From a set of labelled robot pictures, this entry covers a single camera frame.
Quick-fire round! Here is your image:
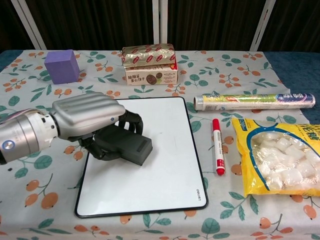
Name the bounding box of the red marker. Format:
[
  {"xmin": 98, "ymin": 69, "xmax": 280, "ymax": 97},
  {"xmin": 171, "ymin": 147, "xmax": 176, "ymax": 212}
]
[{"xmin": 211, "ymin": 118, "xmax": 227, "ymax": 176}]

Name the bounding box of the small black-framed whiteboard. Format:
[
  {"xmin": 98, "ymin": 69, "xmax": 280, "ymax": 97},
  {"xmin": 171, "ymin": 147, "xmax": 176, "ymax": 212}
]
[{"xmin": 74, "ymin": 96, "xmax": 210, "ymax": 219}]

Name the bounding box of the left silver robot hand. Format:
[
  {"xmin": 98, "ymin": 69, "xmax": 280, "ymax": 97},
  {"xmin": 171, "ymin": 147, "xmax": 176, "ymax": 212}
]
[{"xmin": 51, "ymin": 91, "xmax": 145, "ymax": 161}]

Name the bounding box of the yellow bag of white candy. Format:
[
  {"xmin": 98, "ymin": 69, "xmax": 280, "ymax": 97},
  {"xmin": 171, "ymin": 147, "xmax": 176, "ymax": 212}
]
[{"xmin": 231, "ymin": 116, "xmax": 320, "ymax": 198}]

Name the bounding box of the purple cube block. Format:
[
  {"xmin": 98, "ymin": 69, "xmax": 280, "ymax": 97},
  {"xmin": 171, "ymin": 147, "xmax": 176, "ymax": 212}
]
[{"xmin": 44, "ymin": 49, "xmax": 81, "ymax": 85}]

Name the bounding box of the white frame post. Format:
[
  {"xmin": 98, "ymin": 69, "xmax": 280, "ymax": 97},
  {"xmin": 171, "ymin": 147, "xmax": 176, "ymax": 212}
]
[
  {"xmin": 152, "ymin": 0, "xmax": 169, "ymax": 51},
  {"xmin": 11, "ymin": 0, "xmax": 48, "ymax": 50},
  {"xmin": 249, "ymin": 0, "xmax": 277, "ymax": 53}
]

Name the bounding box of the gift-wrapped box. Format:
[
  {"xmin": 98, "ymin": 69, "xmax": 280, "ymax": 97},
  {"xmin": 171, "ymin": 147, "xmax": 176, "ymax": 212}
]
[{"xmin": 121, "ymin": 43, "xmax": 176, "ymax": 68}]

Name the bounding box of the floral patterned tablecloth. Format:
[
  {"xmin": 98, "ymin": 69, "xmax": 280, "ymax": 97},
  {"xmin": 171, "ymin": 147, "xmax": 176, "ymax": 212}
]
[{"xmin": 0, "ymin": 49, "xmax": 320, "ymax": 240}]

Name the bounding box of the white biscuit box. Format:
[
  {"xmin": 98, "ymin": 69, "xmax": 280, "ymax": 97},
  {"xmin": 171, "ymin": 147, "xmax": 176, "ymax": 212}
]
[{"xmin": 124, "ymin": 61, "xmax": 179, "ymax": 86}]

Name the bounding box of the black pleated curtain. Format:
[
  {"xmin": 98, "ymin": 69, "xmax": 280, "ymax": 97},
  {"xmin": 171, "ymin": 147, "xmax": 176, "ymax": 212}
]
[
  {"xmin": 167, "ymin": 0, "xmax": 268, "ymax": 53},
  {"xmin": 0, "ymin": 0, "xmax": 36, "ymax": 51},
  {"xmin": 24, "ymin": 0, "xmax": 155, "ymax": 51},
  {"xmin": 258, "ymin": 0, "xmax": 320, "ymax": 54}
]

